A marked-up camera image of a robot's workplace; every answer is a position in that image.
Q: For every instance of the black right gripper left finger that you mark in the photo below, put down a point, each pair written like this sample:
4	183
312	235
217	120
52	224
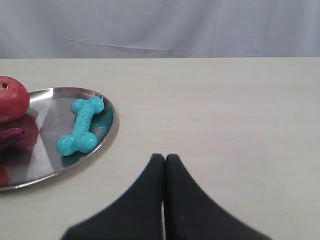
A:
135	215

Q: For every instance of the turquoise toy bone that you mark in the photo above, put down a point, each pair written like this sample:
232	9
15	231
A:
81	139

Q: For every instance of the silver metal bowl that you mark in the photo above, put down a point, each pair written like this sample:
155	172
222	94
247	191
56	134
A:
35	158

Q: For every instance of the white backdrop curtain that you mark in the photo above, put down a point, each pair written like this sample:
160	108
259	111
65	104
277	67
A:
159	28

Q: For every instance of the red object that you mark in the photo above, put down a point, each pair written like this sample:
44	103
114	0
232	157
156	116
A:
14	99

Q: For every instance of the purple object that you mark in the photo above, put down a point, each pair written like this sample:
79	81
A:
10	137

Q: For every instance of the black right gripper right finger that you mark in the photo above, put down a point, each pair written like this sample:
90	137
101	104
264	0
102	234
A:
190	214

